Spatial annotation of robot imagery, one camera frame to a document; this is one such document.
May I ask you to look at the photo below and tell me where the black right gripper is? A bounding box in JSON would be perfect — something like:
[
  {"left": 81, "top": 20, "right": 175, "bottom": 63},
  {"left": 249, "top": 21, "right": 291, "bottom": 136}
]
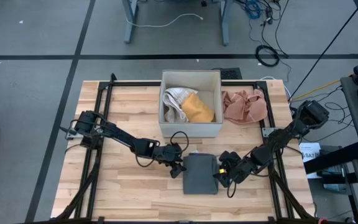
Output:
[{"left": 213, "top": 151, "right": 258, "bottom": 189}]

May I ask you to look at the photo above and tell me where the yellow cable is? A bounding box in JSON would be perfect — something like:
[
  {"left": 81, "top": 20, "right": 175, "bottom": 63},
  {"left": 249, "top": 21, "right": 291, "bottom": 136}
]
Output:
[{"left": 289, "top": 63, "right": 358, "bottom": 103}]

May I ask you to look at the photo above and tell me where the black metal beam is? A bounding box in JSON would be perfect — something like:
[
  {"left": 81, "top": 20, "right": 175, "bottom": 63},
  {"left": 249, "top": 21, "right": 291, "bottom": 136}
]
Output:
[{"left": 303, "top": 141, "right": 358, "bottom": 175}]

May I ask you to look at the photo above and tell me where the salmon pink towel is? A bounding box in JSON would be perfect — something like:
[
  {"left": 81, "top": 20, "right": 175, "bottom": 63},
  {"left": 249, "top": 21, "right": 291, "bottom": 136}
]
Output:
[{"left": 222, "top": 89, "right": 269, "bottom": 124}]

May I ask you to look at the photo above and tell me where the white floor cable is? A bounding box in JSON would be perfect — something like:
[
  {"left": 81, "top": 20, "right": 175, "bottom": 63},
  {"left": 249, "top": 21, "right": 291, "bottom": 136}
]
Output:
[{"left": 126, "top": 12, "right": 204, "bottom": 28}]

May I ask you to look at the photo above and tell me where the thin white cable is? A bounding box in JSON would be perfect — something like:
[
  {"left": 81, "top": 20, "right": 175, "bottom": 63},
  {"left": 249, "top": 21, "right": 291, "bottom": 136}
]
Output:
[{"left": 259, "top": 76, "right": 292, "bottom": 100}]

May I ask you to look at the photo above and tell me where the coiled black cable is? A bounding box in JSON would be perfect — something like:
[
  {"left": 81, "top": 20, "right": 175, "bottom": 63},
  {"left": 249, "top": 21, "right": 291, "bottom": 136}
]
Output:
[{"left": 255, "top": 45, "right": 281, "bottom": 67}]

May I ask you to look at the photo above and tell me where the yellow towel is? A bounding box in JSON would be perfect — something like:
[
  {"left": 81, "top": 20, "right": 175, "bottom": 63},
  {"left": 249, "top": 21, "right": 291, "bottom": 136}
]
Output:
[{"left": 180, "top": 92, "right": 216, "bottom": 124}]

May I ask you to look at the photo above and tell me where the black metal table frame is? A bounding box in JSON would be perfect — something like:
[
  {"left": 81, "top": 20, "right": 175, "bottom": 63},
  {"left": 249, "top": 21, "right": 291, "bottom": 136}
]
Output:
[{"left": 50, "top": 73, "right": 318, "bottom": 224}]

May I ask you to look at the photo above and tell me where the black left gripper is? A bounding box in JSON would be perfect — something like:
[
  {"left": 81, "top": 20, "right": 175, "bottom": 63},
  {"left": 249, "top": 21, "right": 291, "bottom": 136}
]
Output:
[{"left": 154, "top": 141, "right": 187, "bottom": 179}]

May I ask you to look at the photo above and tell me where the grey waffle towel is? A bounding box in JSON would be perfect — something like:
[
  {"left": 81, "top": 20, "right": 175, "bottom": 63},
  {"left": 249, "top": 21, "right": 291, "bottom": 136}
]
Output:
[{"left": 182, "top": 152, "right": 219, "bottom": 195}]

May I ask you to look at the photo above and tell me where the taut black cable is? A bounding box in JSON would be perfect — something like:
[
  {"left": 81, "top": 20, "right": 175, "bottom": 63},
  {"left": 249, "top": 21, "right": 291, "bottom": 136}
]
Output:
[{"left": 289, "top": 0, "right": 358, "bottom": 102}]

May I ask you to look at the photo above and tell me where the white printed paper sheet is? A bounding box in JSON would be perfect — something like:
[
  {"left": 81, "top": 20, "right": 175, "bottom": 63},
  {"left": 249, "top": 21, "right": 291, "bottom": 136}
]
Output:
[{"left": 298, "top": 142, "right": 322, "bottom": 180}]

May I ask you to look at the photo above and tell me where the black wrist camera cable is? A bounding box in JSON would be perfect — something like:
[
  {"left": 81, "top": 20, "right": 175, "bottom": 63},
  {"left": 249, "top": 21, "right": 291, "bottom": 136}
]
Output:
[{"left": 135, "top": 130, "right": 190, "bottom": 168}]

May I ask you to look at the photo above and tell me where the white plaid towel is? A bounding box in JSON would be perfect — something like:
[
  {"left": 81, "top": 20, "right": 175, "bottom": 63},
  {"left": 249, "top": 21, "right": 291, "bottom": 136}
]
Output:
[{"left": 162, "top": 86, "right": 198, "bottom": 123}]

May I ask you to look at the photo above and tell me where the blue cable bundle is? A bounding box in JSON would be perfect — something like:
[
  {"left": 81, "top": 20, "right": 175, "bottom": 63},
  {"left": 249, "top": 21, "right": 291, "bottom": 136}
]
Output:
[{"left": 244, "top": 0, "right": 262, "bottom": 19}]

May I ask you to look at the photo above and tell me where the grey desk leg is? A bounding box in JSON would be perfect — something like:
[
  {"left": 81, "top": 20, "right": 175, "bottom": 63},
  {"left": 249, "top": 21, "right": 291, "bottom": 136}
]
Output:
[
  {"left": 122, "top": 0, "right": 139, "bottom": 44},
  {"left": 219, "top": 0, "right": 233, "bottom": 47}
]

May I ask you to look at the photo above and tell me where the thin black cable tangle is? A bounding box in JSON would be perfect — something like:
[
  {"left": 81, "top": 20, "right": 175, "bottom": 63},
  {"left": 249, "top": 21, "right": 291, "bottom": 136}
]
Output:
[{"left": 290, "top": 85, "right": 356, "bottom": 144}]

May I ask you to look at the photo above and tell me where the black floor grille mat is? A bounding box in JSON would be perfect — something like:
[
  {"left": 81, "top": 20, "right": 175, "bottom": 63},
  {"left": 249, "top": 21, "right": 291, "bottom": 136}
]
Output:
[{"left": 211, "top": 67, "right": 243, "bottom": 80}]

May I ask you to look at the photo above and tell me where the beige fabric storage box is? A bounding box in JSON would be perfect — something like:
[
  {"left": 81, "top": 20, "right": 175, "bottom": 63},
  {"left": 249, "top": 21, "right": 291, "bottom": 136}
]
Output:
[{"left": 158, "top": 69, "right": 224, "bottom": 138}]

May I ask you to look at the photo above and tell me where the black floor cable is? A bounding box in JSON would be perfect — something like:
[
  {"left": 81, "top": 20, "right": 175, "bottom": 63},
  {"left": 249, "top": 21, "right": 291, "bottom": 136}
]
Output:
[{"left": 259, "top": 0, "right": 290, "bottom": 58}]

